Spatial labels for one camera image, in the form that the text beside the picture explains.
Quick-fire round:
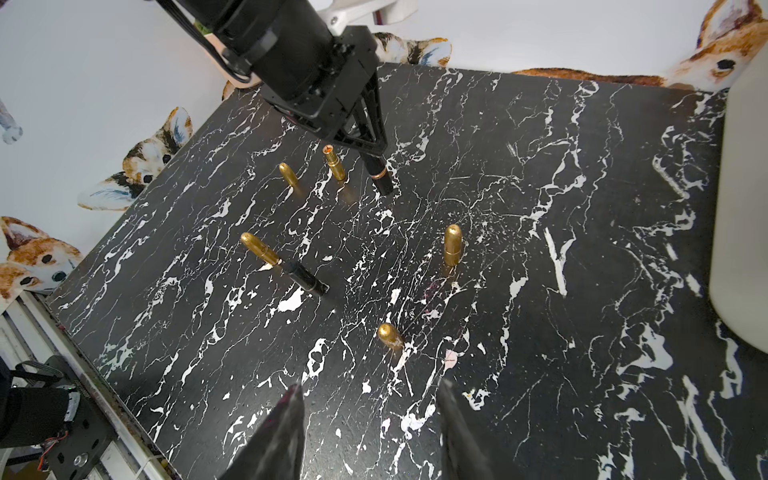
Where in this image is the gold lipstick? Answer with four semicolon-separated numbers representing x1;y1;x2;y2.
322;144;347;182
444;224;463;267
377;323;404;351
240;232;282;266

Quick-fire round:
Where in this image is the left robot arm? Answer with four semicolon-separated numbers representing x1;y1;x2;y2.
159;1;388;156

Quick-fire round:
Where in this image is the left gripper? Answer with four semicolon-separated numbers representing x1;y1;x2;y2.
262;26;388;157

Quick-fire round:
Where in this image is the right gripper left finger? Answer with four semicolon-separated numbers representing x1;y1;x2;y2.
219;383;306;480

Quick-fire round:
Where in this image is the black lipstick tube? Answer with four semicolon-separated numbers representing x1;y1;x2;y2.
360;152;394;196

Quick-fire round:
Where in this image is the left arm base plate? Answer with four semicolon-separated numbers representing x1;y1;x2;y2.
45;355;117;479

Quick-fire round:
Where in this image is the black lipstick cap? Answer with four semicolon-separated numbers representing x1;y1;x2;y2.
281;260;329;296

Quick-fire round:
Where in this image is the cream rectangular tray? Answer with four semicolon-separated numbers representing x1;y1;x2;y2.
709;48;767;352

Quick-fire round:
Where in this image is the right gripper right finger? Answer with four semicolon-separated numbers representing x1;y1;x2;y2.
436;378;494;480

